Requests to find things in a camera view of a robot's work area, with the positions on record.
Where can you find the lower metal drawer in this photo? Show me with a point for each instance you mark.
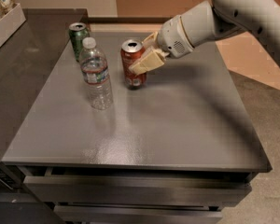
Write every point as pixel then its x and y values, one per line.
pixel 120 215

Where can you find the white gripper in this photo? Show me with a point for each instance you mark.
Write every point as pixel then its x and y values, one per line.
pixel 172 37

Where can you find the red coke can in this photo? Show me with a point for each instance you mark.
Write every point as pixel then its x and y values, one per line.
pixel 131 50

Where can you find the white snack box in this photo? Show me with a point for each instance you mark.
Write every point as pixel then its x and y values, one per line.
pixel 10 23

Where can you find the green soda can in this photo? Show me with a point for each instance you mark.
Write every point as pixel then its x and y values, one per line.
pixel 77 32

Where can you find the dark side counter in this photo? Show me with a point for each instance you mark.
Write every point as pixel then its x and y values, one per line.
pixel 26 61

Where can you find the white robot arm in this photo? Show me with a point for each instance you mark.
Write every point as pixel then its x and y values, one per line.
pixel 209 21

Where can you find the clear plastic water bottle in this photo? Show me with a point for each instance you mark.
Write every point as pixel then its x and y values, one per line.
pixel 94 69

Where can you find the upper metal drawer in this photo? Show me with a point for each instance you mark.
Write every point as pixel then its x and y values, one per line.
pixel 138 187

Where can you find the metal drawer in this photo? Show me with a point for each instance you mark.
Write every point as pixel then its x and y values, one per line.
pixel 138 187
pixel 120 215

